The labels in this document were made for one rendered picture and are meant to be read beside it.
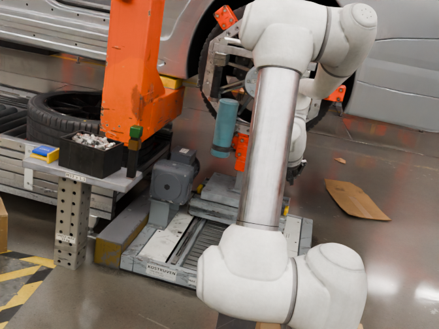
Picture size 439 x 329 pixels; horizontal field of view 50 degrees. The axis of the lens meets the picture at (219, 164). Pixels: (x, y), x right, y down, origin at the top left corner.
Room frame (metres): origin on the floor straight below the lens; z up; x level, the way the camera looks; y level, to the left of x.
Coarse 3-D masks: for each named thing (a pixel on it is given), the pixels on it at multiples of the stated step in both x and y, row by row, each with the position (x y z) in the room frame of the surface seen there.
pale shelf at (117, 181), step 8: (24, 160) 1.65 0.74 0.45; (32, 160) 1.66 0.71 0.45; (40, 160) 1.68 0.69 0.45; (56, 160) 1.71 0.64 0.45; (32, 168) 1.64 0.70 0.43; (40, 168) 1.64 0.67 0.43; (48, 168) 1.63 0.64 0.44; (56, 168) 1.63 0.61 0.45; (64, 168) 1.64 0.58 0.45; (64, 176) 1.62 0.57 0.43; (72, 176) 1.62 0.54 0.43; (80, 176) 1.61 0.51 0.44; (88, 176) 1.61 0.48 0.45; (112, 176) 1.65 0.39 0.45; (120, 176) 1.66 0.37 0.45; (96, 184) 1.60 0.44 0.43; (104, 184) 1.60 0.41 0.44; (112, 184) 1.59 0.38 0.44; (120, 184) 1.59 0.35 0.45; (128, 184) 1.61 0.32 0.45; (120, 192) 1.59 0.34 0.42
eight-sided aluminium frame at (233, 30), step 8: (240, 24) 2.13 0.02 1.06; (224, 32) 2.14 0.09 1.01; (232, 32) 2.14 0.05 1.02; (216, 40) 2.14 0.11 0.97; (208, 48) 2.15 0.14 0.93; (208, 56) 2.15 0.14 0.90; (208, 64) 2.15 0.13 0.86; (208, 72) 2.16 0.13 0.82; (208, 80) 2.15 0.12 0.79; (208, 88) 2.14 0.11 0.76; (208, 96) 2.15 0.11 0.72; (216, 104) 2.18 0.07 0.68; (312, 104) 2.07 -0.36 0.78; (312, 112) 2.07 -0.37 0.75; (240, 128) 2.12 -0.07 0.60; (248, 128) 2.11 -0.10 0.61
